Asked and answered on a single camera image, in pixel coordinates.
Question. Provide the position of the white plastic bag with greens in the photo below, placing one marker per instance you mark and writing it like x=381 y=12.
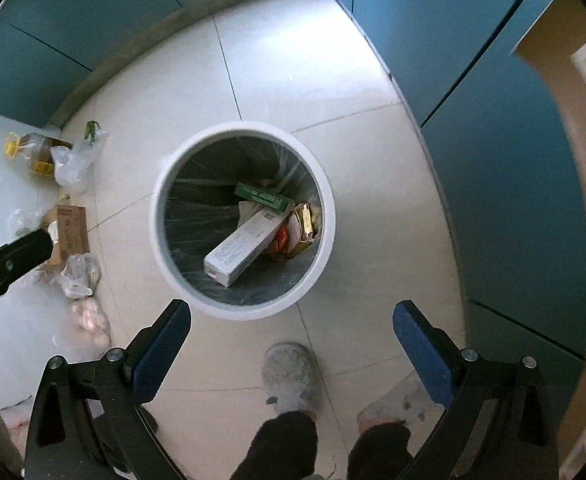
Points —
x=75 y=165

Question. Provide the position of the clear bin liner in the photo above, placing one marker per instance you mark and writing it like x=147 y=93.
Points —
x=198 y=185

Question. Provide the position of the person's leg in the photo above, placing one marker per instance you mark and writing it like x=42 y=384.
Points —
x=380 y=452
x=278 y=450

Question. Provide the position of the brown cardboard box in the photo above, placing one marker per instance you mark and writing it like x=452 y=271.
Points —
x=70 y=232

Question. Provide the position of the person's left leg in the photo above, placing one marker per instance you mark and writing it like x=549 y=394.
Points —
x=278 y=450

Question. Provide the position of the cooking oil bottle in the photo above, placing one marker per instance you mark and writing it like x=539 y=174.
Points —
x=35 y=152

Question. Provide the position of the green box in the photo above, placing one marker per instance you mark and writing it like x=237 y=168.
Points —
x=263 y=196

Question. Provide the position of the plastic bag with food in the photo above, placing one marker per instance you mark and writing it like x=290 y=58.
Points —
x=80 y=275

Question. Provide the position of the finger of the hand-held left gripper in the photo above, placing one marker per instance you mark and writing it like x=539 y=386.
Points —
x=15 y=260

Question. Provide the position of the white tissue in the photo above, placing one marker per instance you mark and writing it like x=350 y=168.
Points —
x=247 y=212

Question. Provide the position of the red wrapper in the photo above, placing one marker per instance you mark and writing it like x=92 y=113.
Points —
x=280 y=242

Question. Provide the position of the yellow box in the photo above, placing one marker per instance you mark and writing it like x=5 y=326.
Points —
x=304 y=227

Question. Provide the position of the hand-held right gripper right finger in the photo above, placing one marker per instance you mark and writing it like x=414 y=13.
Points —
x=423 y=355

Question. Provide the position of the long white box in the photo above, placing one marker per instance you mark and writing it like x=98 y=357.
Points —
x=243 y=250

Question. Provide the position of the blue kitchen cabinet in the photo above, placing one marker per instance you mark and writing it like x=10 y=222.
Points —
x=473 y=110
x=73 y=20

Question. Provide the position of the grey slipper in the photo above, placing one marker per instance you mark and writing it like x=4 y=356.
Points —
x=293 y=380
x=398 y=402

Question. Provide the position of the white round trash bin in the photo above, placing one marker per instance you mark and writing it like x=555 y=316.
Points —
x=159 y=230

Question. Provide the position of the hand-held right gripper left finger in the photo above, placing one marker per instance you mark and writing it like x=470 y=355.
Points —
x=160 y=355

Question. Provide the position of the bag of pale round items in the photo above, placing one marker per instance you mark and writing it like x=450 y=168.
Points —
x=90 y=320

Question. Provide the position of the crumpled clear plastic bag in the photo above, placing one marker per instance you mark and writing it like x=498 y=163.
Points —
x=23 y=220

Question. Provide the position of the person's right leg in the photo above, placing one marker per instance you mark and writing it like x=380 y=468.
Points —
x=380 y=452

